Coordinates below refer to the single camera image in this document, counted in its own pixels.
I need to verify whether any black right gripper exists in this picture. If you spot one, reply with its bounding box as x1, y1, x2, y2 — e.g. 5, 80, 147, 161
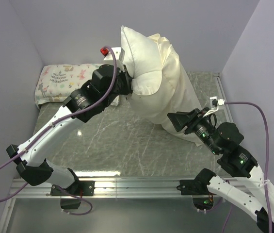
165, 106, 220, 153

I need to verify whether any cream satin pillowcase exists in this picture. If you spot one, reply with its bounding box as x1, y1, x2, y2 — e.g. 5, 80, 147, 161
128, 34, 201, 146

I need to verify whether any white pillow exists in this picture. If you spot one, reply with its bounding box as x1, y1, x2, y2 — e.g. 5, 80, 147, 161
121, 26, 162, 96

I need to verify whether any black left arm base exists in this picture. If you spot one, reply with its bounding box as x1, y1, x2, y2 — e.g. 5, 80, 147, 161
50, 181, 95, 211

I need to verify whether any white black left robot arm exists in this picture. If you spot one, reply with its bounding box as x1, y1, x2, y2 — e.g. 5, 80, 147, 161
6, 65, 132, 195

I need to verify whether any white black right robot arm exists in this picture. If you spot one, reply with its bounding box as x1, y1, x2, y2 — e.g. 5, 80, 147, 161
167, 108, 274, 233

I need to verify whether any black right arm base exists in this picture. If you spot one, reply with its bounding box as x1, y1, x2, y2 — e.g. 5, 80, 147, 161
177, 168, 216, 212

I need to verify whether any animal print patterned pillow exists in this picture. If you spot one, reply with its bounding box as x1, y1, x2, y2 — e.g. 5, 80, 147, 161
34, 64, 101, 107

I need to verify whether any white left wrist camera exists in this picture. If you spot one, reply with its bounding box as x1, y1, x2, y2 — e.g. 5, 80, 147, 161
100, 47, 125, 71

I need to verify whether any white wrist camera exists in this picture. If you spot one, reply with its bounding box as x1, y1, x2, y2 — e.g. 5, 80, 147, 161
202, 96, 225, 117
100, 47, 125, 71

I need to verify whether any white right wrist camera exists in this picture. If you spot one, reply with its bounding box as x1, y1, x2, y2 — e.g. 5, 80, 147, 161
202, 96, 225, 117

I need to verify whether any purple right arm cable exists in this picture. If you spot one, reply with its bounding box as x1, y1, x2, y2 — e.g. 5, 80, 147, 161
220, 101, 273, 233

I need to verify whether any aluminium right side rail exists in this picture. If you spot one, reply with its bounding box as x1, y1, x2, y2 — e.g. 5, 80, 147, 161
213, 73, 233, 123

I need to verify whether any aluminium front mounting rail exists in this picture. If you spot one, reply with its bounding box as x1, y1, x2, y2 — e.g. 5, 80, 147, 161
9, 177, 184, 199

